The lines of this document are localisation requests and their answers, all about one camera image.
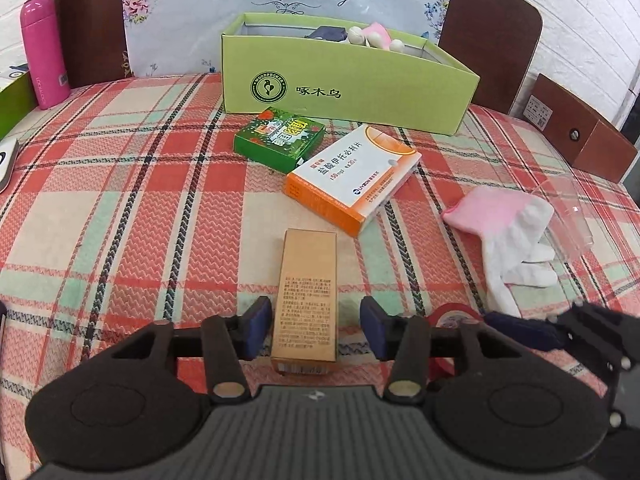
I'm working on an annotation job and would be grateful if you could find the light green shoe box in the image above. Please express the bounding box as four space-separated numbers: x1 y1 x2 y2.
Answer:
221 12 480 136

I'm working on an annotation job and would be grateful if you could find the teal purple box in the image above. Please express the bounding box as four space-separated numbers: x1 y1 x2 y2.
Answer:
307 25 347 42

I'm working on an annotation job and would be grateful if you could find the clear plastic cup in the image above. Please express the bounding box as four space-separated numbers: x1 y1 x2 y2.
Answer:
528 172 593 262

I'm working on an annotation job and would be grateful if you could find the red tape roll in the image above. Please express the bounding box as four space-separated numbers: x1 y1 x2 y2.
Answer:
427 302 482 380

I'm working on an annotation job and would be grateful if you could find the white charger device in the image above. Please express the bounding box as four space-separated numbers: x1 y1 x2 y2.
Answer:
0 138 18 192

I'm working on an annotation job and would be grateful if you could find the plaid bed sheet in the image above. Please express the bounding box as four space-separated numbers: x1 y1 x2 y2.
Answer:
1 75 639 479

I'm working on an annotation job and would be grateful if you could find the dark green small box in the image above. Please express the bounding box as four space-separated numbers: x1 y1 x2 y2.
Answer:
233 107 326 174

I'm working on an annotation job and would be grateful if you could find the tan cardboard box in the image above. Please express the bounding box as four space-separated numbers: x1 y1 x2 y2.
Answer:
270 229 337 375

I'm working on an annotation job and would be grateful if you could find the green tray box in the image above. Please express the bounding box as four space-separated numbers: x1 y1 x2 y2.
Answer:
0 72 38 138

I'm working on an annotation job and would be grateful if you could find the brown cardboard box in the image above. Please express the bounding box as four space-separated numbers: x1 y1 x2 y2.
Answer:
523 74 638 183

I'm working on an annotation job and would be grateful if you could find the white glove pink cuff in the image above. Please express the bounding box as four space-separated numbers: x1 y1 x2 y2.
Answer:
347 23 405 53

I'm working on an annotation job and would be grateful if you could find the pink thermos bottle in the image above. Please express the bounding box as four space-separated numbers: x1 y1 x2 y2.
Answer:
20 0 70 110

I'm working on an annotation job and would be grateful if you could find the orange white medicine box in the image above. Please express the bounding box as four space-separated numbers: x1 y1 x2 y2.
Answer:
284 125 421 237

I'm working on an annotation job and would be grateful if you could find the dark brown headboard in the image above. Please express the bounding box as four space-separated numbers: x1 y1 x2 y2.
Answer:
54 0 542 114

